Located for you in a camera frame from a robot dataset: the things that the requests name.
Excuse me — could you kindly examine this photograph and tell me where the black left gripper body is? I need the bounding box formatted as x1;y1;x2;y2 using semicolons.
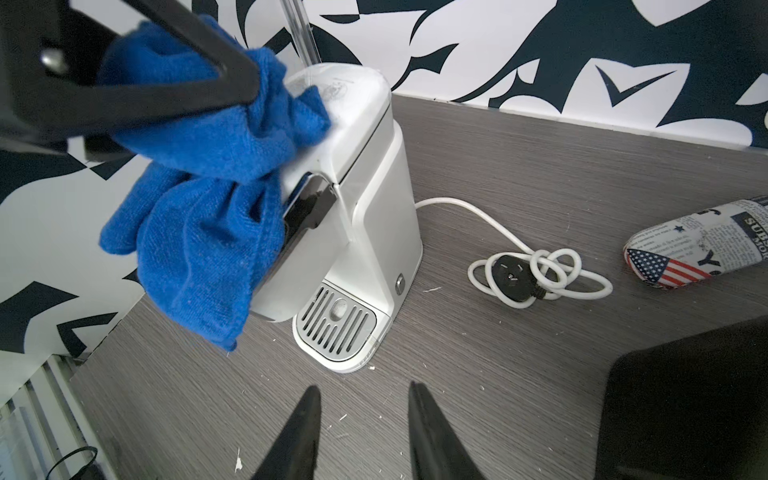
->
1;1;114;150

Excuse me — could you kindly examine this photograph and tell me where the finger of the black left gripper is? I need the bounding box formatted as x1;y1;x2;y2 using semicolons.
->
23;0;262;142

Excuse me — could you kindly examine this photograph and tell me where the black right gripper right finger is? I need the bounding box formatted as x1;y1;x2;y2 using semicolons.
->
408;382;485;480

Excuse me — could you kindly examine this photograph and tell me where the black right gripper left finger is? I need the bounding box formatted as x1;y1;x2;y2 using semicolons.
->
251;385;322;480

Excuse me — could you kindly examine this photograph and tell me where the blue cleaning cloth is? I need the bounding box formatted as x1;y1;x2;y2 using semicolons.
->
99;47;331;351

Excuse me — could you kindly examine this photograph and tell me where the white coffee machine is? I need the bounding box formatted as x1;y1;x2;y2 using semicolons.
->
250;63;423;373

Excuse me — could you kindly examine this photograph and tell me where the black coffee machine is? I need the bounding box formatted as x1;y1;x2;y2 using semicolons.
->
594;317;767;479

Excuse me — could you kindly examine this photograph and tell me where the newspaper print glasses case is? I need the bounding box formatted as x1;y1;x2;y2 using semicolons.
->
623;195;767;289

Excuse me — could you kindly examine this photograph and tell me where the white coiled power cable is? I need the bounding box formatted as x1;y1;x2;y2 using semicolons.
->
415;197;614;311

